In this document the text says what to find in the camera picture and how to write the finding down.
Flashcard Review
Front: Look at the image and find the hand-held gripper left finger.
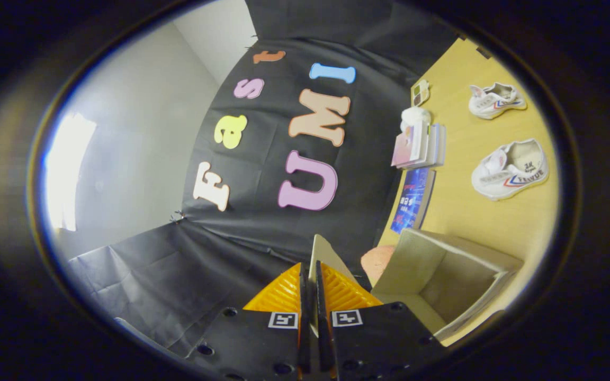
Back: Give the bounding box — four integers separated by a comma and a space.
186, 262, 312, 381

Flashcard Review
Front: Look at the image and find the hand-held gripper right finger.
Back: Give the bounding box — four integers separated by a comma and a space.
316, 261, 443, 381

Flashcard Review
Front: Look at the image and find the beige storage box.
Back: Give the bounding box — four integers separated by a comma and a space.
309, 229, 525, 347

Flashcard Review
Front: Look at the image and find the white canvas shoe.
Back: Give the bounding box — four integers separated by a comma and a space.
468, 82, 528, 120
471, 139, 550, 202

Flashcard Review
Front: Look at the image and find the orange sponge lump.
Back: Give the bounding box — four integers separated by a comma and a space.
361, 245, 396, 287

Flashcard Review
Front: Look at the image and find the blue book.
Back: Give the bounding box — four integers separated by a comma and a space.
390, 168, 437, 234

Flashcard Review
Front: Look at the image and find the black backdrop cloth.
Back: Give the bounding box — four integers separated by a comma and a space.
67, 0, 464, 360

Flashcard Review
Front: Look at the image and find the pink cover book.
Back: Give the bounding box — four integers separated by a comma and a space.
391, 124, 418, 169

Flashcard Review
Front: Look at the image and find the white book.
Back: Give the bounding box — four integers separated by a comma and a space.
432, 124, 447, 168
414, 122, 436, 169

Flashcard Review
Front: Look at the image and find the white knitted ball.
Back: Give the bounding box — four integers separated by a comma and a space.
400, 106, 433, 133

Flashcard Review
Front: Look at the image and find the small divided sample tray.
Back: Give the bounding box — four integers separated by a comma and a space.
411, 79, 431, 107

